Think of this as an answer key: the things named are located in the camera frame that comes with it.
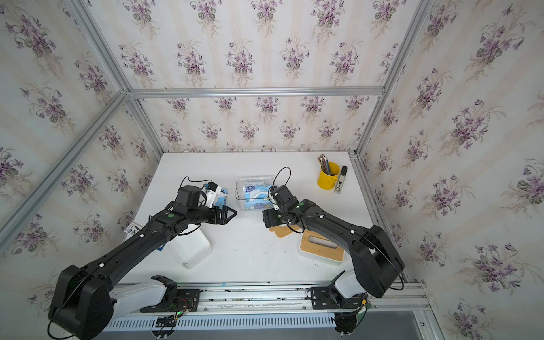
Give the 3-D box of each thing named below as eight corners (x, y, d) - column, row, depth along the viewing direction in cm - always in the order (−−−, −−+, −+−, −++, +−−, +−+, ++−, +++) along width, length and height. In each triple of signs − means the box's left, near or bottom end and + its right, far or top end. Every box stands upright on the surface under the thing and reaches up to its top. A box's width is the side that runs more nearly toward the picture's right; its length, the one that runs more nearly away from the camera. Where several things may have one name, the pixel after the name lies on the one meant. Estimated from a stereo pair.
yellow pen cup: (318, 189, 105) (322, 177, 98) (315, 173, 112) (319, 161, 105) (337, 189, 105) (342, 177, 98) (333, 173, 112) (338, 161, 105)
